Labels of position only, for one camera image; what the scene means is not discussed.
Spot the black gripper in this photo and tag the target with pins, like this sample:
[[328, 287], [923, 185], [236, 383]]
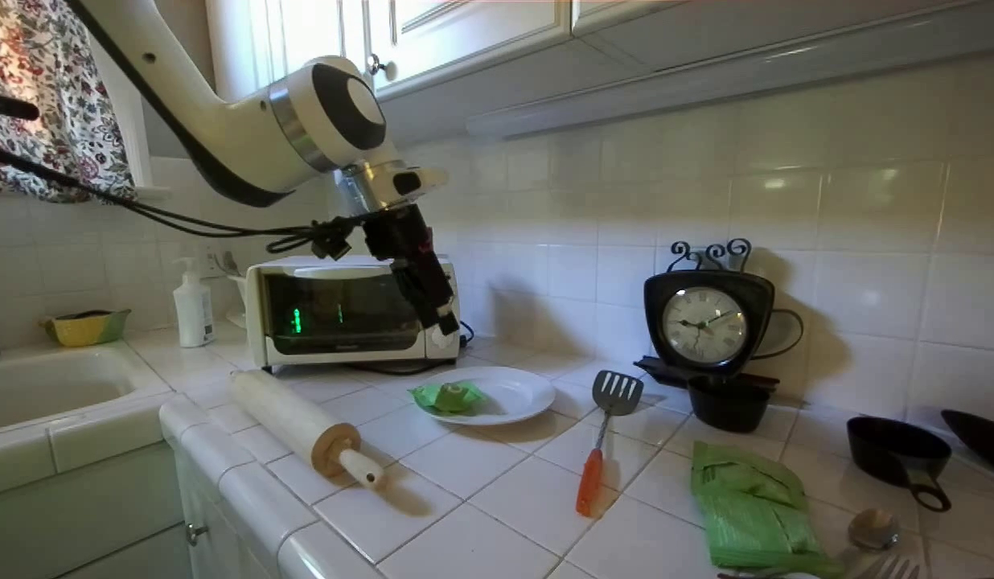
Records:
[[406, 245]]

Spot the green snack packet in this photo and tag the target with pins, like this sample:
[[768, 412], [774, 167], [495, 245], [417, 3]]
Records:
[[452, 397]]

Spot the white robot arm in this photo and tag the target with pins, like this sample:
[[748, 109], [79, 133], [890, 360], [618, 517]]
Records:
[[250, 136]]

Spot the white round plate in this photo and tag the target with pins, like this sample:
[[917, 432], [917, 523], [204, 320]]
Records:
[[514, 395]]

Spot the white toaster oven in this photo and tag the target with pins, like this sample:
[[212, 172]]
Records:
[[335, 316]]

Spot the wooden rolling pin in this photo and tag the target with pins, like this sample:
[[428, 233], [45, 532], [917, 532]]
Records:
[[290, 415]]

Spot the black framed table clock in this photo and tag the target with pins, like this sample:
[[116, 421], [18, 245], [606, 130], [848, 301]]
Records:
[[704, 324]]

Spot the white soap bottle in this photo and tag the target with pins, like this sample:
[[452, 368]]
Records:
[[191, 309]]

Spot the metal cabinet knob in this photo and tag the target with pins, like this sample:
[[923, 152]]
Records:
[[384, 70]]

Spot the black cup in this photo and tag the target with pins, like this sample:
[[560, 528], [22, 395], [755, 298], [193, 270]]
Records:
[[732, 406]]

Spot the green cloth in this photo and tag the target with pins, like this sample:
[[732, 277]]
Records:
[[755, 508]]

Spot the white sink basin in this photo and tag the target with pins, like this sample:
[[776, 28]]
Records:
[[45, 388]]

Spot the floral curtain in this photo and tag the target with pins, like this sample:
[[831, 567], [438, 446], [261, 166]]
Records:
[[50, 98]]

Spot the small black skillet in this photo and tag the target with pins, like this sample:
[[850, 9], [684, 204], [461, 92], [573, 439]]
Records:
[[892, 449]]

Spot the metal spoon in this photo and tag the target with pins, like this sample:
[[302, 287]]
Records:
[[873, 528]]

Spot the metal fork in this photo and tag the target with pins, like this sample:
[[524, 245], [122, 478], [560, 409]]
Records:
[[892, 567]]

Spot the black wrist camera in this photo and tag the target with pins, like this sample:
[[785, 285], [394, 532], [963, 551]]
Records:
[[333, 236]]

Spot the white wall cabinet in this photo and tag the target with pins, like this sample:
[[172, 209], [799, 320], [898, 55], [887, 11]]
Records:
[[483, 33]]

